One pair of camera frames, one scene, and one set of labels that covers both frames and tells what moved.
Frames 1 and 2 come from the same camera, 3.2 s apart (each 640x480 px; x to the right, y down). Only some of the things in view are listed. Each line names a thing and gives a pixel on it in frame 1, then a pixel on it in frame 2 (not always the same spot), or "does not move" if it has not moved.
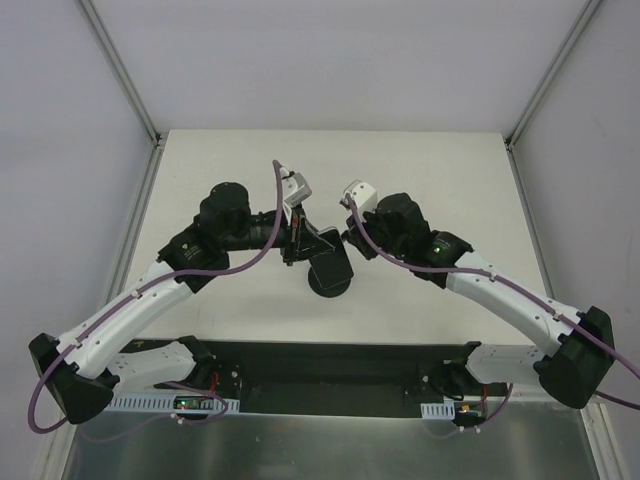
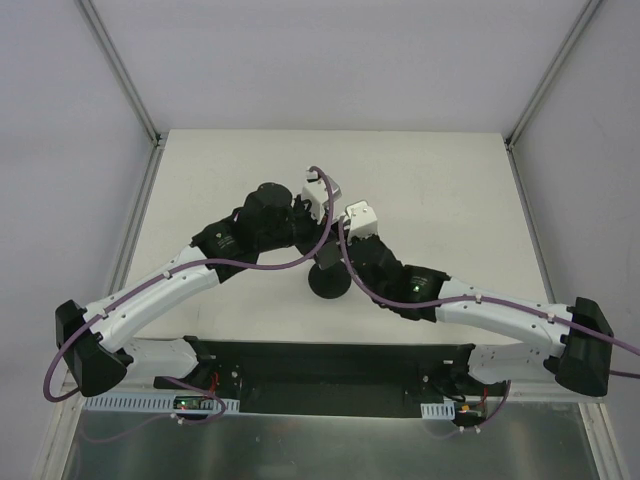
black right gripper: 360,235 to 351,248
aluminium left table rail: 64,439 does not move
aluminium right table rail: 532,224 does not move
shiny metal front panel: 542,442 does not move
